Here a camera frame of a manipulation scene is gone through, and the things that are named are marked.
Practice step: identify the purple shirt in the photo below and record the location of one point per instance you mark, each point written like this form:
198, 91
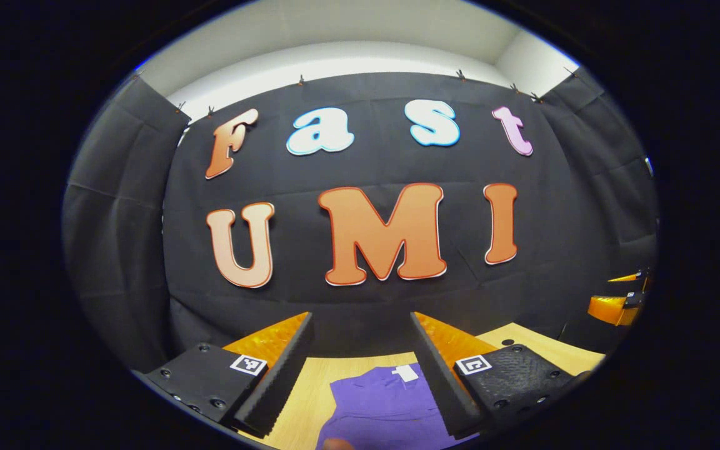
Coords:
385, 412

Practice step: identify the black backdrop cloth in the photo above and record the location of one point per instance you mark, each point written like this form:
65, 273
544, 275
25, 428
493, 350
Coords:
310, 300

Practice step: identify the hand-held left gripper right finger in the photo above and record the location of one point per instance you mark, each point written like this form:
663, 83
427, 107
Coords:
438, 384

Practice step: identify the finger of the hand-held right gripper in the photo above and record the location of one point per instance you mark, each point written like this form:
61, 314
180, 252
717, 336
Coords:
632, 278
635, 300

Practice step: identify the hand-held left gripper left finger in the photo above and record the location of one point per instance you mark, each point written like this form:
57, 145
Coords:
280, 381

